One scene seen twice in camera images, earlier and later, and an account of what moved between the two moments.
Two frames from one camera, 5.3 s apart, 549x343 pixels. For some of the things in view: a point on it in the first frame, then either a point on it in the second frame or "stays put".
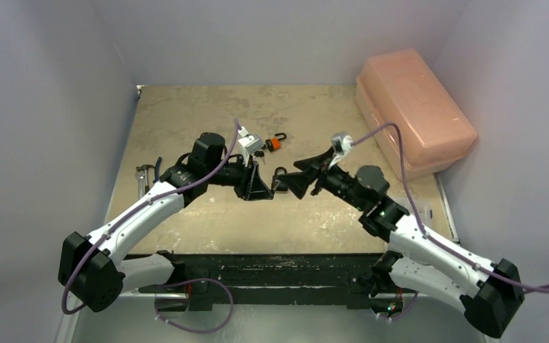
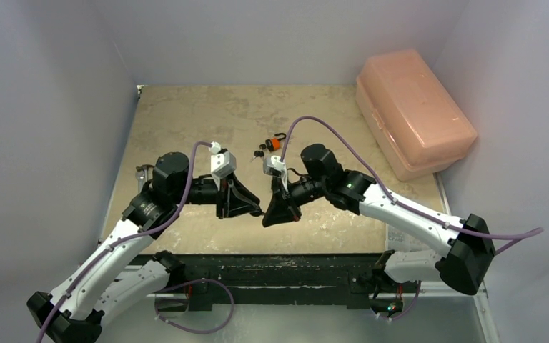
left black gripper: (250, 186) to (243, 200)
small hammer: (145, 167) stays put
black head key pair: (260, 153) stays put
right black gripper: (320, 174) to (283, 201)
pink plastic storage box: (399, 86) stays put
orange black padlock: (274, 143) stays put
